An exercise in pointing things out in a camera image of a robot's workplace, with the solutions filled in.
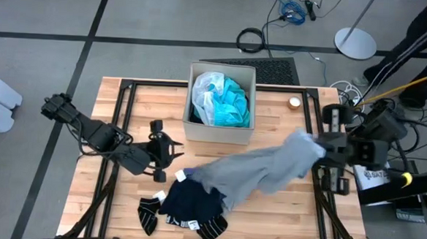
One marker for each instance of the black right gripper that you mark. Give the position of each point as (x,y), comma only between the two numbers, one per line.
(365,153)

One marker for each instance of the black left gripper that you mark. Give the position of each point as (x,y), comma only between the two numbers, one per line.
(160,151)

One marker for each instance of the beige fabric storage box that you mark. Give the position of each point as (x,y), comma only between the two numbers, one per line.
(216,134)

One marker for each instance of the navy dotted garment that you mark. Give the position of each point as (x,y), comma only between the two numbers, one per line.
(191,200)

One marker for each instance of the white sheer garment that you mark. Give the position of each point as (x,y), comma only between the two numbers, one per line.
(205,93)

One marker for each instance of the turquoise garment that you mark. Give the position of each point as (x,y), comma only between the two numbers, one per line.
(232,106)

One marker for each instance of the grey shirt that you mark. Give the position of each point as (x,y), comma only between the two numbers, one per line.
(262,169)

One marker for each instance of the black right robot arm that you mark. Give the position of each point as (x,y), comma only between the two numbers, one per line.
(383,123)

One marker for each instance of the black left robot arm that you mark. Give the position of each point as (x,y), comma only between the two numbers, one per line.
(95,133)

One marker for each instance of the white printed paper sign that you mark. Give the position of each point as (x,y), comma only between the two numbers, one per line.
(369,177)

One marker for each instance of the small round tape roll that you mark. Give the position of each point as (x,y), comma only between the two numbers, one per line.
(294,103)

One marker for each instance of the yellow tape tag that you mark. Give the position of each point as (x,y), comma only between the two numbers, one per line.
(407,179)

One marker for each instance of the black desk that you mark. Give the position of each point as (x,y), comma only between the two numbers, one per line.
(426,185)

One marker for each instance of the teal flat box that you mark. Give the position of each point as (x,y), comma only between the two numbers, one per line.
(410,215)

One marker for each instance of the black floor mat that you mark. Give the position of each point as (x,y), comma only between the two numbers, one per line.
(274,69)

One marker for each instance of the round grey stand base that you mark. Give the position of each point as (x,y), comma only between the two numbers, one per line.
(354,43)

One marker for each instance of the grey stand pole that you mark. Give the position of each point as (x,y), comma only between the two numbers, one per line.
(361,15)

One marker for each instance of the black power strip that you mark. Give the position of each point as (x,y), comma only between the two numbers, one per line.
(311,9)

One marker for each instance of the black metal table frame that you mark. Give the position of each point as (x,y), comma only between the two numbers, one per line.
(153,82)

